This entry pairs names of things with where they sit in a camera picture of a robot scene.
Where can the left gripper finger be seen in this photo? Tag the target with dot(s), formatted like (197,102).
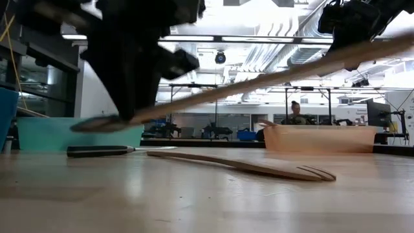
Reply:
(126,100)
(144,94)

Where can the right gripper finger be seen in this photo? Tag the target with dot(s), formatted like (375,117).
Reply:
(336,45)
(354,45)

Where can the black background robot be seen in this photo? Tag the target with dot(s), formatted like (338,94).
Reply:
(216,131)
(168,129)

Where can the black monitor on stand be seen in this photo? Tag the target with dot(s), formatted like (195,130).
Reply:
(378,113)

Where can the black overhead light bar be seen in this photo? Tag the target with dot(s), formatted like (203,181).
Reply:
(217,38)

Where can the person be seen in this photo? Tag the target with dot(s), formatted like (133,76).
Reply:
(296,118)

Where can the teal translucent plastic bin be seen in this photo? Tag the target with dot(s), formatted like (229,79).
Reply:
(48,137)

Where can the orange translucent plastic bin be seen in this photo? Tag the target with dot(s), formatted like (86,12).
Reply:
(318,139)

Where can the black desk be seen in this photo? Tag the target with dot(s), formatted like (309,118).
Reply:
(388,137)

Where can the blue crate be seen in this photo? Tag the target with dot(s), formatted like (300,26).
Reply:
(247,135)

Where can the blue plastic bin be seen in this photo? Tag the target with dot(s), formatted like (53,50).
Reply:
(6,113)

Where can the wooden spatula with short slots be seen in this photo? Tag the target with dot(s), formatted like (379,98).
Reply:
(258,166)

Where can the small black rig camera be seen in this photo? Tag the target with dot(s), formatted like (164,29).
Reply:
(360,83)

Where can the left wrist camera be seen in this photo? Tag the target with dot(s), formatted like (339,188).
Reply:
(181,64)

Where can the black station frame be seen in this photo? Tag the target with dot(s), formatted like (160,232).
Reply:
(307,88)
(207,85)

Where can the black table frame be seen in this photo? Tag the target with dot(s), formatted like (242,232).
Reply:
(210,143)

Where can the black ceiling camera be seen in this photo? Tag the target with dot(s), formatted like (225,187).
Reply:
(220,57)

